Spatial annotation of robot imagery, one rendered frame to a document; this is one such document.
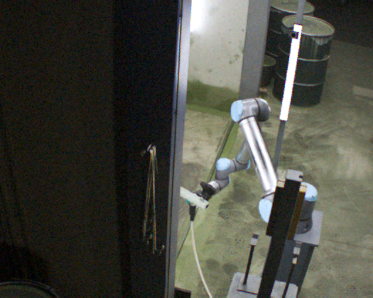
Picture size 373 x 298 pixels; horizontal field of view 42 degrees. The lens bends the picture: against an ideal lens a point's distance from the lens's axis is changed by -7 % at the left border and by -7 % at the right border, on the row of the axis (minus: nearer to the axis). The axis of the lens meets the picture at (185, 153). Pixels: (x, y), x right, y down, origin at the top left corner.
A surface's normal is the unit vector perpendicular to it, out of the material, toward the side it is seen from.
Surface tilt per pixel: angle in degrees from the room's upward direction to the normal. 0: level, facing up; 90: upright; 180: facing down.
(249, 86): 90
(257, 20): 90
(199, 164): 0
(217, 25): 90
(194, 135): 0
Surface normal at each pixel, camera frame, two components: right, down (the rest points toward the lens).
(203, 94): -0.28, 0.55
